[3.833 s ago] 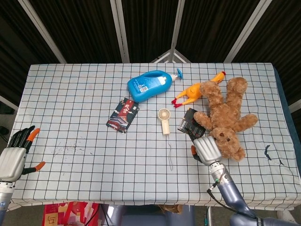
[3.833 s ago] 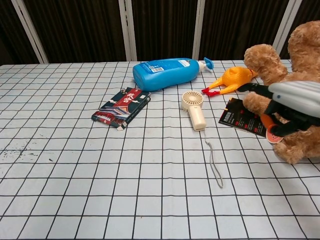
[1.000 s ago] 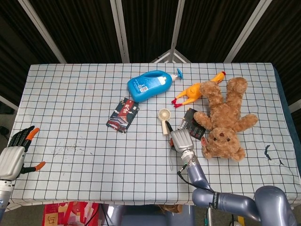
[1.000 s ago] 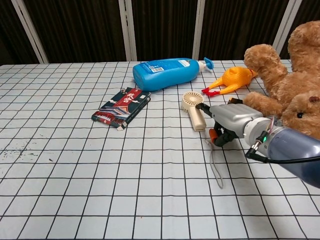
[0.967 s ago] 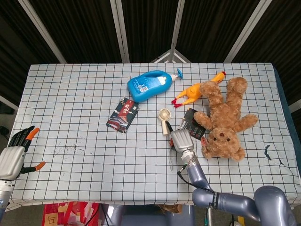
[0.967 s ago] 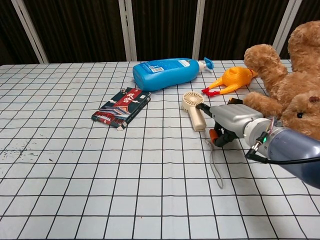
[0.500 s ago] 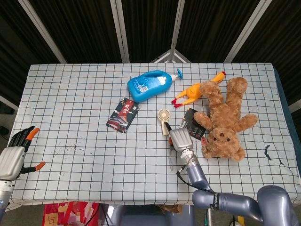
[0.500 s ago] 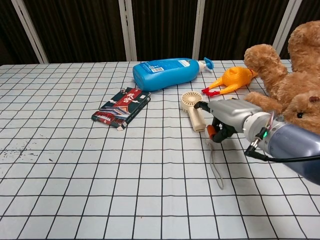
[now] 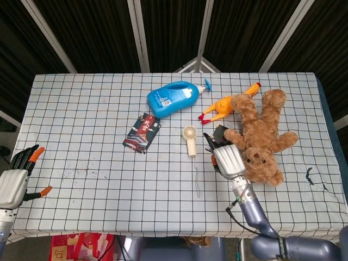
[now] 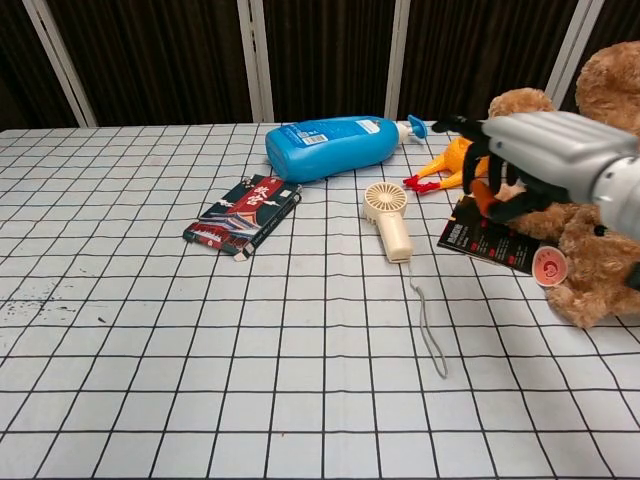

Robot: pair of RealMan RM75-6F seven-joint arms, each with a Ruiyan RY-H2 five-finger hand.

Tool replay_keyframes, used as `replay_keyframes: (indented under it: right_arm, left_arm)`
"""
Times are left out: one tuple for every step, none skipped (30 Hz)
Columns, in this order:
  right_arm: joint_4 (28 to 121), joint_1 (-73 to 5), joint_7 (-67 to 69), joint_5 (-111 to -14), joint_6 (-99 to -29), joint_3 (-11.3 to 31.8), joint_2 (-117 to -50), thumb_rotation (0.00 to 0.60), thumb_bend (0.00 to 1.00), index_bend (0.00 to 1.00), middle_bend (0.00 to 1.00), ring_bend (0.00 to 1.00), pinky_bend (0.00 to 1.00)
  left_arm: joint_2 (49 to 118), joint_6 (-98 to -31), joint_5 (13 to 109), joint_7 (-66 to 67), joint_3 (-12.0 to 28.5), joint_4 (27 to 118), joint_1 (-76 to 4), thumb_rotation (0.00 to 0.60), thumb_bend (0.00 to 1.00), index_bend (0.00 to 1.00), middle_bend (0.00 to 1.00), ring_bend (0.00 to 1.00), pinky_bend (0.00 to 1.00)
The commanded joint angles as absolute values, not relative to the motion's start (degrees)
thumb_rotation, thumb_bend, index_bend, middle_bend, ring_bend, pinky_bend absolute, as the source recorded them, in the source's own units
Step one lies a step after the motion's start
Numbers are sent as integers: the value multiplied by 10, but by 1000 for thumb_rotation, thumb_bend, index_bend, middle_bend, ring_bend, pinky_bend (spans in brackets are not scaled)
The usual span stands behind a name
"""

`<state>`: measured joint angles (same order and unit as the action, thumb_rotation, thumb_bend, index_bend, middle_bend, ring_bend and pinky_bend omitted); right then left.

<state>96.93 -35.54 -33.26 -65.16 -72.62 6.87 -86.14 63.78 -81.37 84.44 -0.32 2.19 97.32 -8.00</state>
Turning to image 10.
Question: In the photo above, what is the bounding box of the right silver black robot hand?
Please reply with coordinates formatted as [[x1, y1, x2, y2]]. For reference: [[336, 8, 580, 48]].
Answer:
[[432, 110, 640, 225]]

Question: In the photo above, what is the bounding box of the beige handheld fan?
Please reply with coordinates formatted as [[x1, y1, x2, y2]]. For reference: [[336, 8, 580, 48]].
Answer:
[[362, 181, 414, 264]]

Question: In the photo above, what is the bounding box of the yellow rubber chicken toy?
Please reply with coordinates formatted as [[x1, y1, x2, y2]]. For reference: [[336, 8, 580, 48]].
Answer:
[[402, 137, 490, 194]]

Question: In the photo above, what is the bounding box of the black printed booklet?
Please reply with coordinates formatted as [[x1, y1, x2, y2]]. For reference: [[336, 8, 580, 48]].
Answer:
[[436, 194, 559, 277]]

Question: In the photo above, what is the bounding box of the round pink bear tag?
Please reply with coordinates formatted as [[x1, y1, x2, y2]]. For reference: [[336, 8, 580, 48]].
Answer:
[[531, 245, 568, 288]]

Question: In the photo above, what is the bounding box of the brown teddy bear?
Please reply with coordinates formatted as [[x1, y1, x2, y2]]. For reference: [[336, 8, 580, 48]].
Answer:
[[487, 40, 640, 329]]

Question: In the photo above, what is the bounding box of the blue pump detergent bottle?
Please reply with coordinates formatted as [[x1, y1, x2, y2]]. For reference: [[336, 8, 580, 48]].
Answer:
[[264, 114, 430, 184]]

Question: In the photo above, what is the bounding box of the dark box with red print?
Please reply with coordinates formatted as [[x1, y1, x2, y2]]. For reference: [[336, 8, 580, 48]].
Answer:
[[182, 173, 303, 263]]

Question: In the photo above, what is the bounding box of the white black checked tablecloth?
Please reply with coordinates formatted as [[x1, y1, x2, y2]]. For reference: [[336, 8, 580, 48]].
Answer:
[[0, 119, 640, 480]]

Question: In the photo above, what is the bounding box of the white screen frame post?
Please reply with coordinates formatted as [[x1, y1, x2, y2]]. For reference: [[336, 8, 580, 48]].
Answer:
[[22, 0, 99, 128], [383, 0, 413, 122], [544, 0, 602, 107], [236, 0, 276, 124]]

